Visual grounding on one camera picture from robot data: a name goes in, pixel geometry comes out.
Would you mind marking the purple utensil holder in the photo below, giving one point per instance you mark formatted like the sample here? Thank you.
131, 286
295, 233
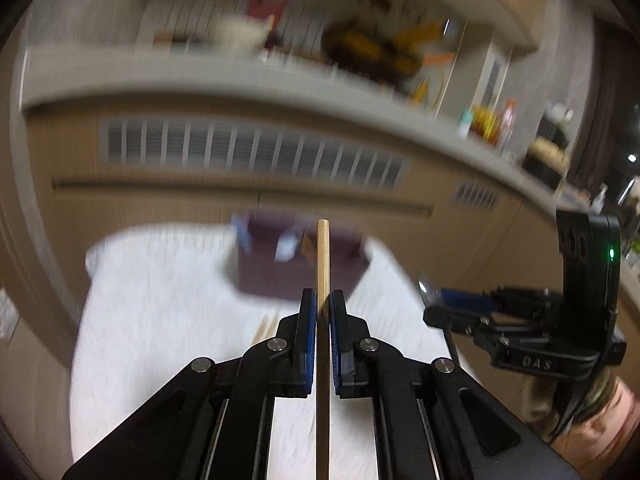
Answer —
270, 280

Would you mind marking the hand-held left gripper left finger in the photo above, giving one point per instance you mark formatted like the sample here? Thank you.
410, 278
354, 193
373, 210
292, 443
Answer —
309, 350

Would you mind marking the person's right forearm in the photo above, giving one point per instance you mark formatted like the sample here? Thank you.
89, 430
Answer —
540, 400

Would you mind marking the yellow toy excavator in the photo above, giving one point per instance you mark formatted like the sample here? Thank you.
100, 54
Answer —
370, 45

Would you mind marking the grey countertop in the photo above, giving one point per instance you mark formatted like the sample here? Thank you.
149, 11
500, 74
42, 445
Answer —
150, 75

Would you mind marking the long grey vent grille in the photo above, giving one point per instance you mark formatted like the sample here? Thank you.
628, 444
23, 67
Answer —
250, 152

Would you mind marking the pink clothing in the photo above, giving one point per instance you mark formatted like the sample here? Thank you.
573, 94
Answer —
615, 420

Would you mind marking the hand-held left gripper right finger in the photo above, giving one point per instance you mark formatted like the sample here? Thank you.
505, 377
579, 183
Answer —
337, 350

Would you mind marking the white lace tablecloth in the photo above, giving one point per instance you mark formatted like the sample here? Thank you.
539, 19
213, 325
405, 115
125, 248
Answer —
150, 335

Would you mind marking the wooden cabinet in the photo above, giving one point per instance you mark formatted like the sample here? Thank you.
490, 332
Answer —
150, 205

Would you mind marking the pink bottle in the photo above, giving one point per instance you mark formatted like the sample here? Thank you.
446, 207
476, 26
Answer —
509, 122

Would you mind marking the white plastic spoon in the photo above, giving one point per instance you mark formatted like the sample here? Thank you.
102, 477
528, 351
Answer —
287, 247

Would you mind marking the black food container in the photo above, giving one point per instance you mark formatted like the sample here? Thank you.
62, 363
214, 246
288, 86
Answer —
545, 160

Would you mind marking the wooden chopstick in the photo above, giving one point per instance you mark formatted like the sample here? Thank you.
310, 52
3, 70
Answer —
261, 330
323, 260

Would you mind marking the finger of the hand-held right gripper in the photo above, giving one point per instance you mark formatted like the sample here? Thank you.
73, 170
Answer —
445, 317
465, 300

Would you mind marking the small white bottle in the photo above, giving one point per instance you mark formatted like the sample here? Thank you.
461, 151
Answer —
600, 200

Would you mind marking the white bowl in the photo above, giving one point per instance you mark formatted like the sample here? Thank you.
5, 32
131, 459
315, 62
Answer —
240, 32

